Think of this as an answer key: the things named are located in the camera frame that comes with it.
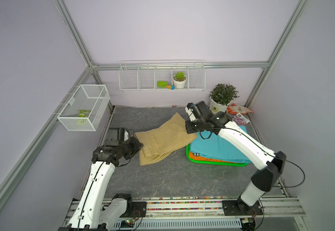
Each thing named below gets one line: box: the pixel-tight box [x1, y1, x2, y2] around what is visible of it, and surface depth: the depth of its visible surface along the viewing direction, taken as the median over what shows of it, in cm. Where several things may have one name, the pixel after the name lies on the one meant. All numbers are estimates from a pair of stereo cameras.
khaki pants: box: [133, 112, 198, 167], surface depth 77 cm
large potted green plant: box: [208, 83, 241, 115], surface depth 105 cm
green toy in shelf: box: [156, 80, 176, 90], surface depth 103 cm
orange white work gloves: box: [227, 103, 255, 116], surface depth 121 cm
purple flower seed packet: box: [231, 112, 251, 127], surface depth 114 cm
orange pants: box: [188, 151, 240, 164], surface depth 84 cm
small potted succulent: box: [172, 71, 188, 90], surface depth 93 cm
